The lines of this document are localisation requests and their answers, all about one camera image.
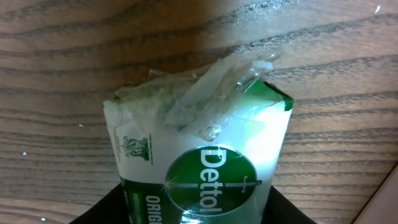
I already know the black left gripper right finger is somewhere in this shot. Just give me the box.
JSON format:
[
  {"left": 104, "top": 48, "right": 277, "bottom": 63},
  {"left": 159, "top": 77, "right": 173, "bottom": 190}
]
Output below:
[{"left": 262, "top": 186, "right": 316, "bottom": 224}]

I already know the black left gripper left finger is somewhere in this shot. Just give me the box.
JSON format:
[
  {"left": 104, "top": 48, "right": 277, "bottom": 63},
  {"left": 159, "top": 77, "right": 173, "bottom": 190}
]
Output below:
[{"left": 70, "top": 184, "right": 129, "bottom": 224}]

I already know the green Dettol soap packet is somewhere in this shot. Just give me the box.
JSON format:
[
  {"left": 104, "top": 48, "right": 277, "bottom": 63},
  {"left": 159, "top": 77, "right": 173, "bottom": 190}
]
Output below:
[{"left": 103, "top": 54, "right": 294, "bottom": 223}]

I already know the open white cardboard box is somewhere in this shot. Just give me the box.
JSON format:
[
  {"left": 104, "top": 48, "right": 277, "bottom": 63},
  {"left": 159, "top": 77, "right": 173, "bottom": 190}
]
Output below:
[{"left": 353, "top": 166, "right": 397, "bottom": 224}]

